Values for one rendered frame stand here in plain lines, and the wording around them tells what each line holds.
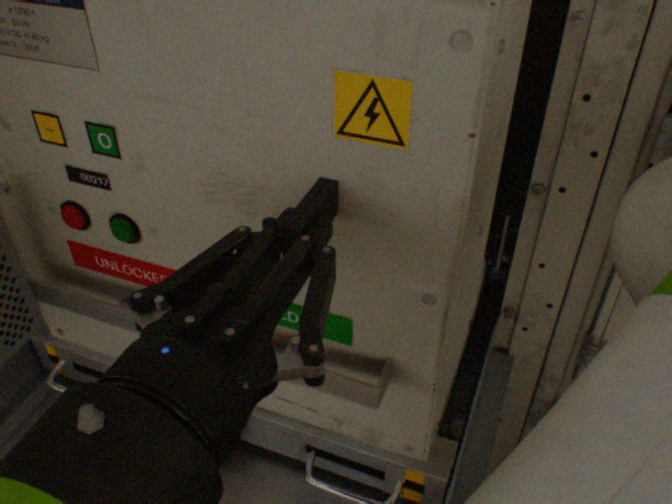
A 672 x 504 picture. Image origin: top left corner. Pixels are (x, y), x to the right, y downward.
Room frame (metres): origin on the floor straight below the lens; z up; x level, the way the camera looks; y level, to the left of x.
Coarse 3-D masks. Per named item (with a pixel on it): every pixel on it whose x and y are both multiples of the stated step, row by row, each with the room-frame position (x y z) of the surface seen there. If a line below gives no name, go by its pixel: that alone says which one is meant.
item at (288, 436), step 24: (48, 336) 0.54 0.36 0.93; (48, 360) 0.53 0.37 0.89; (72, 360) 0.52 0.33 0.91; (96, 360) 0.50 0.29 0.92; (264, 408) 0.43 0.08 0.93; (264, 432) 0.42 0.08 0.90; (288, 432) 0.41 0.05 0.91; (312, 432) 0.40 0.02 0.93; (336, 456) 0.39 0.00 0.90; (360, 456) 0.37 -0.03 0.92; (384, 456) 0.37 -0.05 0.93; (432, 456) 0.37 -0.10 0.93; (360, 480) 0.37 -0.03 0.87; (384, 480) 0.36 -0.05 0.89; (408, 480) 0.36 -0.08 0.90; (432, 480) 0.35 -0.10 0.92
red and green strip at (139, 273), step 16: (80, 256) 0.50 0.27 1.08; (96, 256) 0.50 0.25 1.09; (112, 256) 0.49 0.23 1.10; (112, 272) 0.49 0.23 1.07; (128, 272) 0.48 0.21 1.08; (144, 272) 0.47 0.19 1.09; (160, 272) 0.47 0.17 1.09; (288, 320) 0.42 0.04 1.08; (336, 320) 0.40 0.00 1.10; (352, 320) 0.39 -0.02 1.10; (336, 336) 0.40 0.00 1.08
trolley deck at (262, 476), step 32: (64, 384) 0.53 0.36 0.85; (32, 416) 0.48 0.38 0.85; (480, 416) 0.48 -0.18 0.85; (256, 448) 0.43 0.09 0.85; (480, 448) 0.43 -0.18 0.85; (224, 480) 0.39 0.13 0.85; (256, 480) 0.39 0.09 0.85; (288, 480) 0.39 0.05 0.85; (320, 480) 0.39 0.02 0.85; (352, 480) 0.39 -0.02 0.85; (480, 480) 0.39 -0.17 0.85
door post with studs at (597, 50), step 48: (576, 0) 0.59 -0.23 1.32; (624, 0) 0.57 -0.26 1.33; (576, 48) 0.59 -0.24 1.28; (624, 48) 0.57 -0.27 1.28; (576, 96) 0.58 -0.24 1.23; (576, 144) 0.58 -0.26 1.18; (528, 192) 0.60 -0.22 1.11; (576, 192) 0.57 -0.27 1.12; (528, 240) 0.59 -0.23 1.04; (576, 240) 0.57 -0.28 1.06; (528, 288) 0.58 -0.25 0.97; (528, 336) 0.58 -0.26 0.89; (528, 384) 0.57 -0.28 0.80
